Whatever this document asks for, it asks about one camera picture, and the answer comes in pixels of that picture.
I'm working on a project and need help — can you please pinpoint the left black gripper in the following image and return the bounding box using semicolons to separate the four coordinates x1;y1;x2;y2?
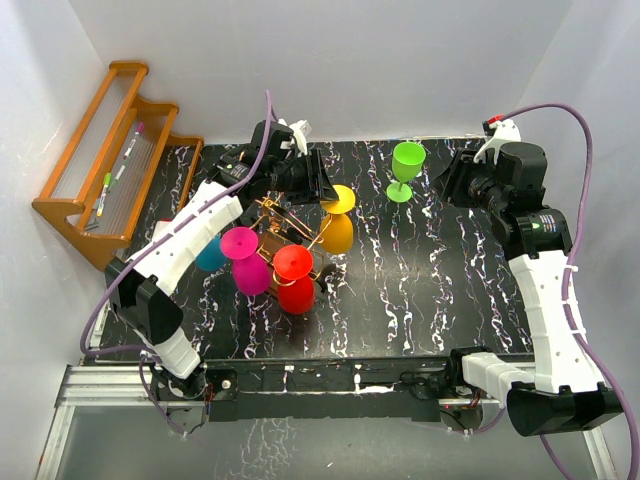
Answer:
268;150;338;206

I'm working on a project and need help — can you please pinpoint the red wine glass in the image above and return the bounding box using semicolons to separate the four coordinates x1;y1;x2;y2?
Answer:
273;245;315;315

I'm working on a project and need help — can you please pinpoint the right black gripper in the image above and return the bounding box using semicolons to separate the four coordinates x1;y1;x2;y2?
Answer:
431;148;508;217

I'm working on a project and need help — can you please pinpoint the orange yellow wine glass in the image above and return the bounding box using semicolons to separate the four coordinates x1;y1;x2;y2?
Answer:
320;185;356;255

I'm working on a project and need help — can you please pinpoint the magenta wine glass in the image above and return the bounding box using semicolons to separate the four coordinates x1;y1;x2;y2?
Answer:
220;227;271;296

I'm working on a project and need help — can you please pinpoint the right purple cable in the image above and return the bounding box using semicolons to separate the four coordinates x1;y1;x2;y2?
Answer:
469;102;636;480

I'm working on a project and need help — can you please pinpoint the wooden shelf rack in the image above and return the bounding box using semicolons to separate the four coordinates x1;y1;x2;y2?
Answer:
32;60;204;271

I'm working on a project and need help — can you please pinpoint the green capped marker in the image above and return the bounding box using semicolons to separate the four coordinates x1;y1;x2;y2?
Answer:
96;172;112;218

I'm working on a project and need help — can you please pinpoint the aluminium base frame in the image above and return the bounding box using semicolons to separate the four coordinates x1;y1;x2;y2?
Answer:
33;349;626;480

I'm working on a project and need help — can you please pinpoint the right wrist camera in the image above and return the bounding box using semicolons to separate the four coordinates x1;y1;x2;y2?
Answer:
473;115;521;165

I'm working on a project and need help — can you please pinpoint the purple capped marker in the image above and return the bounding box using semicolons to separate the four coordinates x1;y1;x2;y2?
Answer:
123;122;145;162

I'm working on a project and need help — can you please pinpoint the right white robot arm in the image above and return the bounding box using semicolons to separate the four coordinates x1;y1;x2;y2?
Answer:
433;141;623;437

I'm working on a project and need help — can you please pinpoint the purple cable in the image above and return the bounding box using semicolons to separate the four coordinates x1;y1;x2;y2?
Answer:
80;89;291;441
469;102;636;480

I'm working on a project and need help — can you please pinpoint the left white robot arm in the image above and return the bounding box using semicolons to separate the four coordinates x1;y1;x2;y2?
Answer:
105;120;338;399

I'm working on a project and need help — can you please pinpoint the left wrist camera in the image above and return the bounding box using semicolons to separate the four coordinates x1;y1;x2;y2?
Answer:
278;118;312;155

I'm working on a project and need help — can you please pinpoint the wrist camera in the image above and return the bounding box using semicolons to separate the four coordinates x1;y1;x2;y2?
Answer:
473;115;521;165
278;118;312;155

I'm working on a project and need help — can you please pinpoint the gold wire wine glass rack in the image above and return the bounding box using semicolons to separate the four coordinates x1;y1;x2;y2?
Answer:
236;194;336;298

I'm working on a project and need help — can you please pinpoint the green wine glass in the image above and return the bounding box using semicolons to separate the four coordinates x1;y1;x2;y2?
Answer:
386;141;427;203

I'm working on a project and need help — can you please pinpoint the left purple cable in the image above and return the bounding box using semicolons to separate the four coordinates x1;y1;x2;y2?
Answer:
80;89;291;441

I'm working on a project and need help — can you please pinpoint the blue wine glass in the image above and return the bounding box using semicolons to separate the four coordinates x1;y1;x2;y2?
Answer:
195;235;227;272

